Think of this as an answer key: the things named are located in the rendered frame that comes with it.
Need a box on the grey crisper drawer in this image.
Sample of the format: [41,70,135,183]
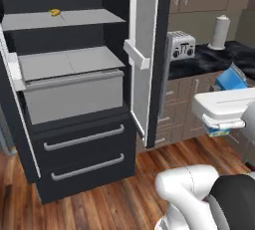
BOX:
[22,68,126,125]

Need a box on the black fridge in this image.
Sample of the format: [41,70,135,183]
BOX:
[0,0,174,206]

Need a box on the grey shelf over crisper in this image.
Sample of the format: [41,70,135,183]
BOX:
[17,45,127,83]

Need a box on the white fridge door bin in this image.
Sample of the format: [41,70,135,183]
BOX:
[123,38,151,71]

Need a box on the white paper towel roll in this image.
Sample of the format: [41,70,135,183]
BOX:
[206,14,231,51]

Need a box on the fridge door with white lining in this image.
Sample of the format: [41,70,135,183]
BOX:
[123,0,174,149]

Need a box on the brown counter drawer front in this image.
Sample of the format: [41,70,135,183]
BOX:
[154,123,177,148]
[158,102,179,126]
[163,80,181,105]

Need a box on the silver freezer drawer handle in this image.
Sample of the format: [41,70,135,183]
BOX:
[43,123,126,152]
[50,152,126,182]

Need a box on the small yellow food item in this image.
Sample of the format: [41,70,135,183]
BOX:
[49,8,62,18]

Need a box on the narrow black fridge door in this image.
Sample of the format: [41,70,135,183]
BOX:
[0,0,43,184]

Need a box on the thin grey fridge shelf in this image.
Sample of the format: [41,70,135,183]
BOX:
[1,8,128,32]

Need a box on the brown base cupboard door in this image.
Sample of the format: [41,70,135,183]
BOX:
[181,73,218,141]

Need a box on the black freezer drawer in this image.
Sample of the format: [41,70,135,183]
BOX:
[30,112,135,172]
[35,147,137,206]

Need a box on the blue milk carton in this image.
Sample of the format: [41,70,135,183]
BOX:
[204,62,249,138]

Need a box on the silver toaster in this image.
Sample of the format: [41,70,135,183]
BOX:
[165,30,197,64]

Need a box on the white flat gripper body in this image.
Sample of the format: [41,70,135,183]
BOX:
[191,87,255,130]

